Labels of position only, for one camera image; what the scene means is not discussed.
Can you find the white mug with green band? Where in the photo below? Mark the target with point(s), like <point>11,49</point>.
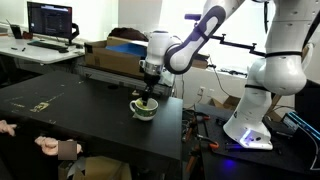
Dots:
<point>145,115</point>

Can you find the grey metal shelf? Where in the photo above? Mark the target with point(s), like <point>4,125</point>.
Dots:
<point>113,78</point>

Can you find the black open laptop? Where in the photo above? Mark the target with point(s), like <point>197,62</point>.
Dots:
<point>15,31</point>

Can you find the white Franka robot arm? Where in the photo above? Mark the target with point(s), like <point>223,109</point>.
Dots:
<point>283,66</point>

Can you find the monitor showing dark window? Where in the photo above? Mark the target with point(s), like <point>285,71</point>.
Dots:
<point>50,20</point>

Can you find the black perforated breadboard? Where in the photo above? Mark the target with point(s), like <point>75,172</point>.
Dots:
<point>240,160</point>

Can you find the brown cardboard flap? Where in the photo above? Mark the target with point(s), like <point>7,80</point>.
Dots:
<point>200,62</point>

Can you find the black box with blue lights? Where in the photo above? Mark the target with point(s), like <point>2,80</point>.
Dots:
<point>308,110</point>

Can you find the white office desk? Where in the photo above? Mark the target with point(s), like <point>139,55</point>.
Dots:
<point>33,55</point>

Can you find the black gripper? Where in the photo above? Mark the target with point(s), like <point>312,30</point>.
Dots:
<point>152,81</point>

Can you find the large brown cardboard box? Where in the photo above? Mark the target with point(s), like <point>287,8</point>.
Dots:
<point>110,60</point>

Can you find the black cylindrical camera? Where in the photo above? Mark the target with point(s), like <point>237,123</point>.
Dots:
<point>192,16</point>

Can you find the white wall outlet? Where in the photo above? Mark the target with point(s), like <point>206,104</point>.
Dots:
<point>201,91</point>

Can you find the cardboard box with white paper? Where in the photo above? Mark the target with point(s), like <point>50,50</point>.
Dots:
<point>106,168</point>

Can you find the black keyboard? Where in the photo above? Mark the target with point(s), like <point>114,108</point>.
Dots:
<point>46,45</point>

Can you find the blue sheet in box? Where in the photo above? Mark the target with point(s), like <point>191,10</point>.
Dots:
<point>130,49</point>

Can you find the black computer mouse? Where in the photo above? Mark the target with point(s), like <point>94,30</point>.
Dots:
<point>79,46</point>

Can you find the yellow sharpie marker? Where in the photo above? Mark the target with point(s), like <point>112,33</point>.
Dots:
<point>139,104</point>

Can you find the orange black bar clamp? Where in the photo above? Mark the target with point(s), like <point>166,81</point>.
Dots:
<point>192,160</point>
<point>208,143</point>
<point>195,121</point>

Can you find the pink soft toy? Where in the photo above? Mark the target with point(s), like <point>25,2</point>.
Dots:
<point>48,145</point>
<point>6,128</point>

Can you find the dark brown bundle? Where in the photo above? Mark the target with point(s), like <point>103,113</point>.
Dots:
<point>128,34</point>

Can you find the torn tan tape residue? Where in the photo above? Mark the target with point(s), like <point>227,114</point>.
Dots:
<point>39,107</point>

